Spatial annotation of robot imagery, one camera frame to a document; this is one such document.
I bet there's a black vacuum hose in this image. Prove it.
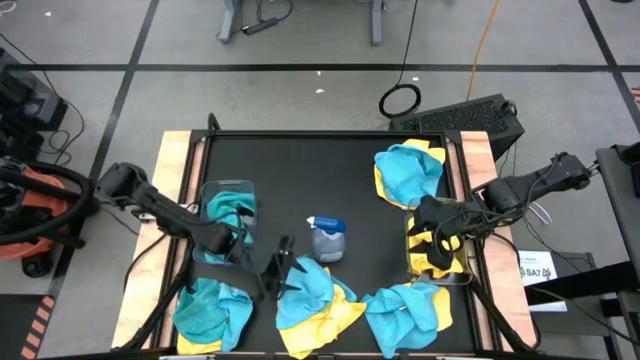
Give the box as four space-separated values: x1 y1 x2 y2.
0 158 100 247

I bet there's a clear plastic basket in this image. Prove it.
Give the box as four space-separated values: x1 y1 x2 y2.
404 197 475 287
192 178 259 266

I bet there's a grey cart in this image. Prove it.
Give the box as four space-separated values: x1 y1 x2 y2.
594 142 640 284

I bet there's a black cable with coil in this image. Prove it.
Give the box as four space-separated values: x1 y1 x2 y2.
377 0 424 120

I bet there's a white paper sign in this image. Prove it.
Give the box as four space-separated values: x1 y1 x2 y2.
517 249 570 314

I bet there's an orange shop vacuum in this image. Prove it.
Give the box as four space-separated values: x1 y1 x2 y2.
0 155 101 280

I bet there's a black equipment stack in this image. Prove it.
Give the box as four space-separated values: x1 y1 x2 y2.
0 47 70 162

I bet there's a black diagonal frame strut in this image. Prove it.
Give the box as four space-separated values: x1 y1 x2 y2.
467 278 534 353
119 242 194 351

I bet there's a black table frame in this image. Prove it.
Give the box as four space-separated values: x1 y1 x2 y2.
188 128 464 354

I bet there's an orange striped floor mat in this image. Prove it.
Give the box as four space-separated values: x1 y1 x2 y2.
0 293 57 360

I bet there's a black power strip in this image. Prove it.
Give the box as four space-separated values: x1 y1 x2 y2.
242 17 279 36

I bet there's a grey spray bottle blue head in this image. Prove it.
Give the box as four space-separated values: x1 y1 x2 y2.
306 215 348 264

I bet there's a black perforated computer case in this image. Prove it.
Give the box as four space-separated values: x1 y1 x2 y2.
388 93 526 162

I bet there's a grey desk leg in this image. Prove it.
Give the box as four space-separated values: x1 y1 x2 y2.
215 0 242 44
369 0 387 47

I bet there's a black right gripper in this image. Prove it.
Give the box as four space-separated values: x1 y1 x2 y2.
407 193 470 273

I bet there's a light wooden side board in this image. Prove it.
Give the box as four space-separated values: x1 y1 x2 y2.
110 130 207 350
446 130 540 351

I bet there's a black metal beam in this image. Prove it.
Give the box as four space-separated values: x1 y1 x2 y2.
524 259 640 307

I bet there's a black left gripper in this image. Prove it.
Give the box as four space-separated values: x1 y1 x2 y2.
233 233 310 303

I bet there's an orange yellow cable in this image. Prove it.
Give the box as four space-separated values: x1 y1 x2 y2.
465 0 503 102

